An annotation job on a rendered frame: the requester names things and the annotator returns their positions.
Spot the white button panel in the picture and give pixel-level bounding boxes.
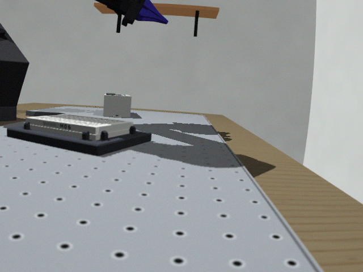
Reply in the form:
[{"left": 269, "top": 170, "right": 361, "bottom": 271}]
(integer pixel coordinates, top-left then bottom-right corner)
[{"left": 103, "top": 93, "right": 132, "bottom": 118}]

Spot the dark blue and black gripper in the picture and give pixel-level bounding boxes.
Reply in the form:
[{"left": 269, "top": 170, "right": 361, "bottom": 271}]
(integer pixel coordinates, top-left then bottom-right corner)
[{"left": 122, "top": 0, "right": 168, "bottom": 26}]

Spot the white well plate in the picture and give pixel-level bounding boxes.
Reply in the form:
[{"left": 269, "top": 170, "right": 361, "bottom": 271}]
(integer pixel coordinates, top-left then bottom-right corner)
[{"left": 26, "top": 114, "right": 133, "bottom": 141}]

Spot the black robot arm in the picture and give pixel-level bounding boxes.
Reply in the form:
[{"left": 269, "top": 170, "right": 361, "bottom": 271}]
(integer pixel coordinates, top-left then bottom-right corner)
[{"left": 0, "top": 0, "right": 136, "bottom": 37}]

